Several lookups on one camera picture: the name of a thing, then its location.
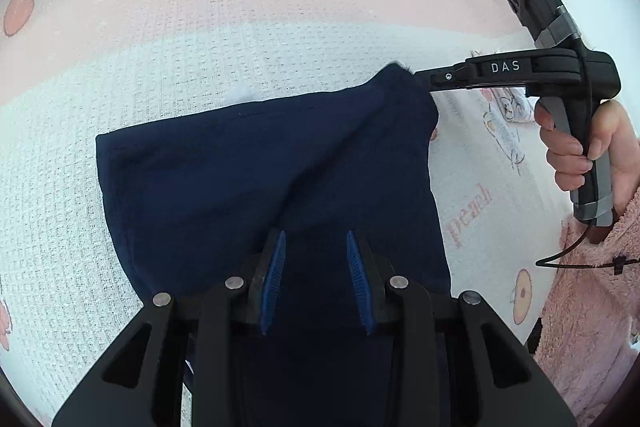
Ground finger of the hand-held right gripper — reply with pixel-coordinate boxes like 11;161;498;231
412;61;476;94

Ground navy shorts with white stripes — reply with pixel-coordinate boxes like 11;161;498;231
95;62;453;427

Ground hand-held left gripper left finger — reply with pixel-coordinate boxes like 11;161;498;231
52;229;287;427

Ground person's right hand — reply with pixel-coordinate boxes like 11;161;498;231
537;99;640;214

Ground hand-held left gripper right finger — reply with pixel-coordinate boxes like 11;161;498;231
346;229;576;427

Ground black cable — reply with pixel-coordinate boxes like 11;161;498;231
536;222;640;275

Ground pink cream cat printed blanket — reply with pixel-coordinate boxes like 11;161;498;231
0;0;601;408

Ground white folded printed garment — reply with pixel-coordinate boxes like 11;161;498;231
482;86;535;124

